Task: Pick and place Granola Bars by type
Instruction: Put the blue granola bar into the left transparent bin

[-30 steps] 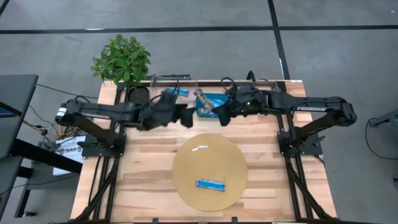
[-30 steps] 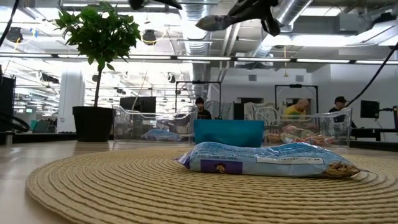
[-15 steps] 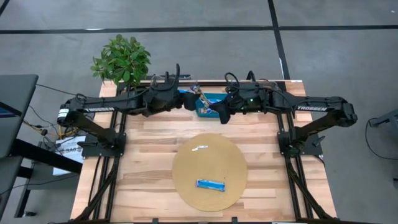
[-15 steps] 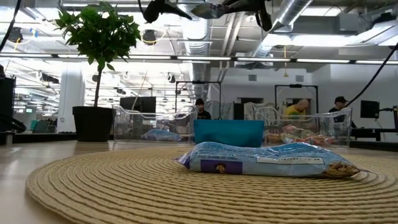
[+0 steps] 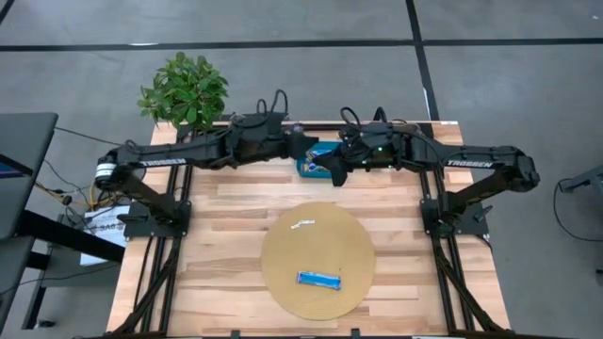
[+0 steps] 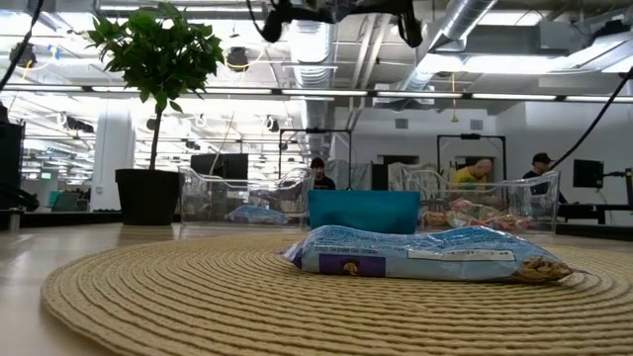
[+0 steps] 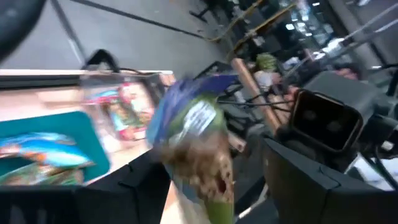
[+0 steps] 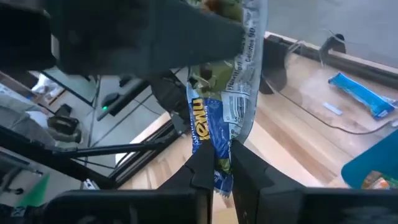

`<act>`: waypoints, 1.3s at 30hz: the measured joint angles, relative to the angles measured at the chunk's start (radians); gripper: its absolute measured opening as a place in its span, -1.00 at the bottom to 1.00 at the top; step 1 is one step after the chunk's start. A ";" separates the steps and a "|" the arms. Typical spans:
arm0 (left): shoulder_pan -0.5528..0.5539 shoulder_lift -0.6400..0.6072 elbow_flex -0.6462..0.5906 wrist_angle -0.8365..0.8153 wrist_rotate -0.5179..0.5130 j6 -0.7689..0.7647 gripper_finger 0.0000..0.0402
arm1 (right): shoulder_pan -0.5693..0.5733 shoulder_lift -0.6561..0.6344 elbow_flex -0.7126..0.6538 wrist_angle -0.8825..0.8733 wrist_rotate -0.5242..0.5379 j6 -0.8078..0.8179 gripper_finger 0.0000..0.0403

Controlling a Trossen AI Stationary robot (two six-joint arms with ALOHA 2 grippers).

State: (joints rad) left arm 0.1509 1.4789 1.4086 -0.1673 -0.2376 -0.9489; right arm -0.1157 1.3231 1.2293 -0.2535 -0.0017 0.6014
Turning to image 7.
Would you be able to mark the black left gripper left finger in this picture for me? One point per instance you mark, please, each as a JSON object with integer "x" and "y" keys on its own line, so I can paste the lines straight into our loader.
{"x": 93, "y": 205}

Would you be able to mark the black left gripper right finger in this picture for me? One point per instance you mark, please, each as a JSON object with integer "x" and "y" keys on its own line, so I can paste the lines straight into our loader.
{"x": 317, "y": 199}

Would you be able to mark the green red chocolate chip bar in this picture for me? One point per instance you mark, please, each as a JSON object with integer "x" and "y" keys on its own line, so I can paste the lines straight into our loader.
{"x": 133, "y": 105}

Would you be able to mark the green purple oatmeal raisin bar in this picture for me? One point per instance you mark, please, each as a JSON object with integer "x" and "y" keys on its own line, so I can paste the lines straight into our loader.
{"x": 192, "y": 130}

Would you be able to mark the small purple green granola bar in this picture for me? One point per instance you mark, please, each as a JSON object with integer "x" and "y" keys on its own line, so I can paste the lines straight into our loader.
{"x": 40, "y": 177}

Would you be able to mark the light blue oatmeal raisin bar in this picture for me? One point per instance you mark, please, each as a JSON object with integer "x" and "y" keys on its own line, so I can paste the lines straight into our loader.
{"x": 49, "y": 152}

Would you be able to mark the teal plastic tray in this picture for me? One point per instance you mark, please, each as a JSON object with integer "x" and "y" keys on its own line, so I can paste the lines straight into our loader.
{"x": 71, "y": 127}

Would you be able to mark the clear plastic bin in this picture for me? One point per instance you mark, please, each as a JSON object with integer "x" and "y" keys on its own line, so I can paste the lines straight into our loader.
{"x": 124, "y": 93}

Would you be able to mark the brown wooden beam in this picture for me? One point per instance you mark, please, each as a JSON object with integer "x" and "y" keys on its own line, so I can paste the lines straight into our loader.
{"x": 255, "y": 90}

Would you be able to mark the black camera box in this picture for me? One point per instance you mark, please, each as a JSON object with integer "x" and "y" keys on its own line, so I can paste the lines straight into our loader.
{"x": 326, "y": 121}

